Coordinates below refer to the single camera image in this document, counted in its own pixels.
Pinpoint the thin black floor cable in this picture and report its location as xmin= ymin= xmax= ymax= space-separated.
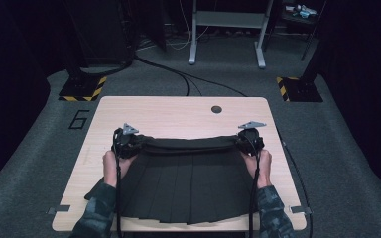
xmin=185 ymin=73 xmax=248 ymax=98

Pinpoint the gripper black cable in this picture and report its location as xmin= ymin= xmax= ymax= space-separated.
xmin=247 ymin=132 xmax=263 ymax=238
xmin=112 ymin=128 xmax=124 ymax=238

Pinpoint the person's right hand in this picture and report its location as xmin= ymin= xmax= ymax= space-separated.
xmin=241 ymin=150 xmax=273 ymax=189

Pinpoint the white cable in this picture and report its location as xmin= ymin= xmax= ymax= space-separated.
xmin=165 ymin=0 xmax=210 ymax=52

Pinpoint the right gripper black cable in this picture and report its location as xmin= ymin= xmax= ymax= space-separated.
xmin=247 ymin=132 xmax=263 ymax=238

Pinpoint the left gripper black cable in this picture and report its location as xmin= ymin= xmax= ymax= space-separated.
xmin=112 ymin=128 xmax=124 ymax=238

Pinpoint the thick black floor cable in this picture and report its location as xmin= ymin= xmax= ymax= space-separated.
xmin=134 ymin=56 xmax=191 ymax=97

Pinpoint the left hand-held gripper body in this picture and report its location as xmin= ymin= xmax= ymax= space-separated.
xmin=112 ymin=123 xmax=146 ymax=159

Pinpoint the black pleated skirt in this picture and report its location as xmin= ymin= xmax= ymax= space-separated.
xmin=83 ymin=134 xmax=261 ymax=226

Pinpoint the thin black cable along table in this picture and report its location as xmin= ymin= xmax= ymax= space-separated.
xmin=277 ymin=130 xmax=314 ymax=238

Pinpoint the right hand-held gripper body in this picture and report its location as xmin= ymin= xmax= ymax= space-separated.
xmin=237 ymin=120 xmax=268 ymax=157

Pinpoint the person's left hand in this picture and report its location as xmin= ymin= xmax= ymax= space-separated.
xmin=102 ymin=150 xmax=137 ymax=187

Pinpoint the black equipment cabinet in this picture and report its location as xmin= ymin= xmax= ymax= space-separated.
xmin=66 ymin=0 xmax=137 ymax=67

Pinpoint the white metal desk frame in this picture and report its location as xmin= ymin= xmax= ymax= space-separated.
xmin=188 ymin=0 xmax=275 ymax=70

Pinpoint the black stand base hazard tape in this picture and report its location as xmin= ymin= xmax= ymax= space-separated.
xmin=276 ymin=76 xmax=324 ymax=103
xmin=58 ymin=76 xmax=108 ymax=102

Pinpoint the dark shelf with small things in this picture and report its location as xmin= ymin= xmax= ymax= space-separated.
xmin=279 ymin=0 xmax=323 ymax=34

